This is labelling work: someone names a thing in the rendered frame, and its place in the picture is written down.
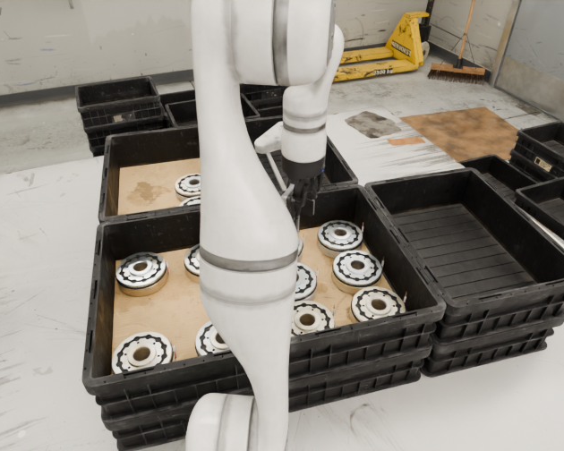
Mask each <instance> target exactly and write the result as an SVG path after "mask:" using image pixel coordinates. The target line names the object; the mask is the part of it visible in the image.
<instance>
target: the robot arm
mask: <svg viewBox="0 0 564 451"><path fill-rule="evenodd" d="M336 1H337V0H191V5H190V14H191V40H192V66H193V77H194V88H195V98H196V109H197V120H198V131H199V143H200V161H201V228H200V295H201V302H202V305H203V308H204V310H205V311H206V313H207V315H208V317H209V319H210V321H211V323H212V325H213V326H214V328H215V329H216V330H217V332H218V333H219V335H220V336H221V337H222V339H223V340H224V342H225V343H226V345H227V346H228V347H229V349H230V350H231V351H232V353H233V354H234V355H235V357H236V358H237V360H238V361H239V362H240V363H241V365H242V366H243V368H244V370H245V372H246V374H247V376H248V378H249V380H250V382H251V384H252V389H253V392H254V394H255V396H241V395H230V394H220V393H209V394H206V395H205V396H203V397H202V398H201V399H200V400H199V401H198V402H197V404H196V405H195V406H194V408H193V410H192V413H191V416H190V419H189V422H188V427H187V431H186V435H185V451H287V446H288V428H289V422H288V365H289V348H290V338H291V329H292V320H293V312H294V304H295V287H296V274H297V261H298V247H299V240H298V233H299V229H300V213H301V208H302V207H303V213H304V214H305V215H307V216H310V217H312V216H313V215H314V204H315V200H316V198H317V191H318V192H320V191H321V186H322V181H323V175H324V168H325V157H326V143H327V132H326V121H327V107H328V99H329V91H330V87H331V84H332V82H333V79H334V76H335V74H336V71H337V69H338V65H339V63H340V60H341V57H342V55H343V51H344V37H343V34H342V32H341V29H340V28H339V27H338V26H337V25H336V24H335V22H337V14H336ZM239 83H243V84H257V85H272V86H278V85H279V86H290V87H288V88H287V89H286V90H285V92H284V95H283V122H278V123H277V124H275V125H274V126H273V127H271V128H270V129H269V130H268V131H266V132H265V133H263V134H262V135H261V136H260V137H259V138H258V139H257V140H256V141H255V142H254V147H255V150H254V148H253V145H252V142H251V140H250V137H249V135H248V132H247V129H246V125H245V121H244V115H243V110H242V106H241V99H240V87H239ZM279 149H281V167H282V169H283V171H284V172H285V173H286V175H287V177H288V180H287V185H286V188H287V190H286V191H285V193H282V192H280V193H278V191H277V189H276V187H275V186H274V184H273V182H272V181H271V180H270V178H269V176H268V174H267V173H266V171H265V169H264V168H263V166H262V164H261V162H260V160H259V158H258V156H257V154H256V152H257V153H261V154H265V153H269V152H272V151H275V150H279ZM255 151H256V152H255ZM317 181H318V184H317ZM293 197H294V198H297V199H301V201H298V200H294V199H293ZM294 206H296V211H295V207H294Z"/></svg>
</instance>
